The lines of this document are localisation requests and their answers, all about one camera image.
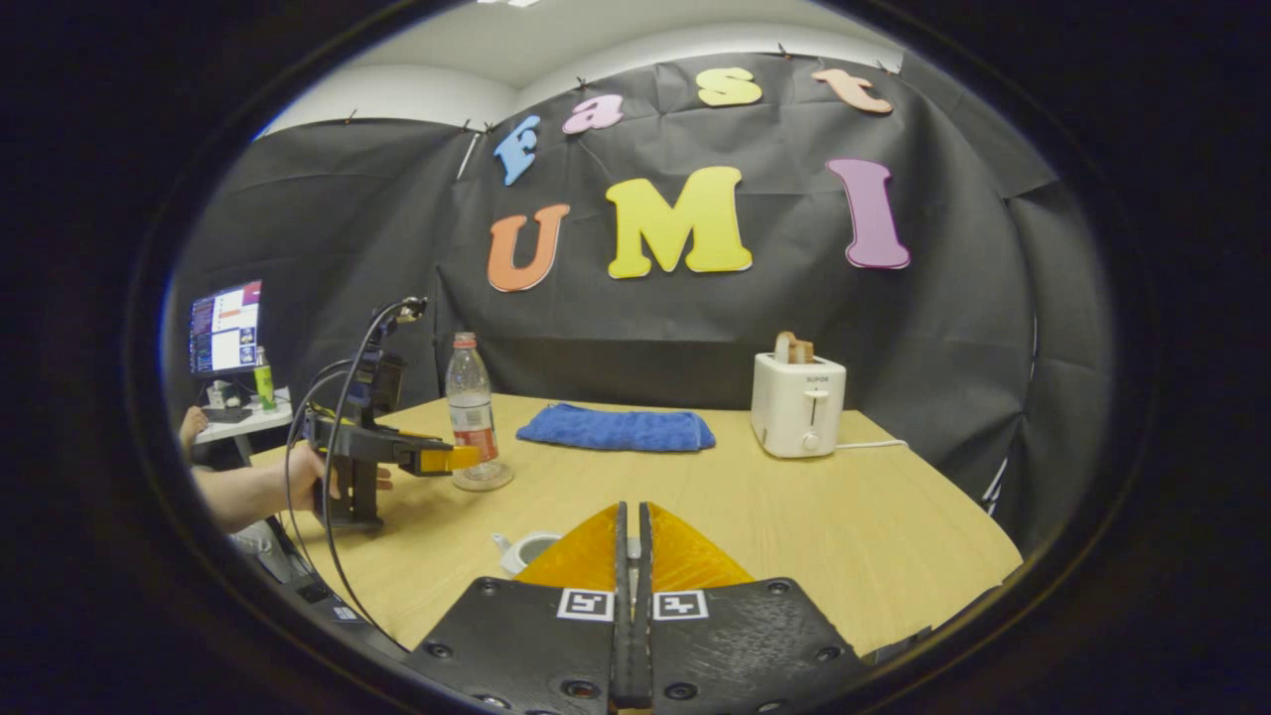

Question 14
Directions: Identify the white ceramic teacup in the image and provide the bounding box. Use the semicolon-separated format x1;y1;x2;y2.
492;530;564;577

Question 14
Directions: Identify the clear plastic water bottle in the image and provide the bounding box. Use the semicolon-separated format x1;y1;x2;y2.
445;333;499;488

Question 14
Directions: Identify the blue folded towel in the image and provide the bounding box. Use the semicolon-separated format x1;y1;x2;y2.
515;402;717;454

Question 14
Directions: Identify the white side table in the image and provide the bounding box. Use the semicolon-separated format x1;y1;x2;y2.
194;392;294;445

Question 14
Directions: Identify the computer monitor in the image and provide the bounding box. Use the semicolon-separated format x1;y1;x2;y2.
189;280;264;376

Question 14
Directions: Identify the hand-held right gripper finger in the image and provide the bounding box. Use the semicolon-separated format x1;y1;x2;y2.
405;501;635;715
635;501;875;715

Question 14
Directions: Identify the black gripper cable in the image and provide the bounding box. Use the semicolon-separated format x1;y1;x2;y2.
285;298;428;637

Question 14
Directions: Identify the round wooden coaster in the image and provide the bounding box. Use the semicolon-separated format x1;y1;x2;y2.
452;460;515;494

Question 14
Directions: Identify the white toaster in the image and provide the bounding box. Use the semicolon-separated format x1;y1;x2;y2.
751;353;848;459

